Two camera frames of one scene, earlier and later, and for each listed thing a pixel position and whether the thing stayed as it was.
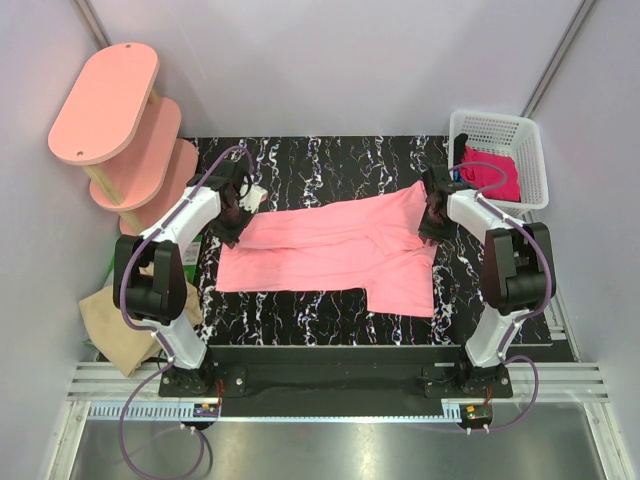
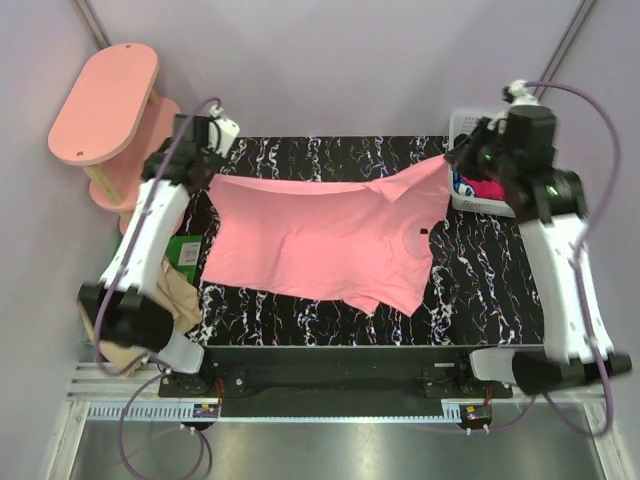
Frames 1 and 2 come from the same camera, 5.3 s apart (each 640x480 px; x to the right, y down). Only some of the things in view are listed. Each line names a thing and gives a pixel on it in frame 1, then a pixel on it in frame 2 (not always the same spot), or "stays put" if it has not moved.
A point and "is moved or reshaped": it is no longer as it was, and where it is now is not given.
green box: x=191 y=257 stays put
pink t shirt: x=373 y=245 is moved or reshaped
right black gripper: x=425 y=231 -> x=462 y=155
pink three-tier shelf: x=127 y=137 stays put
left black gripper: x=230 y=237 -> x=205 y=185
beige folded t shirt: x=126 y=345 stays put
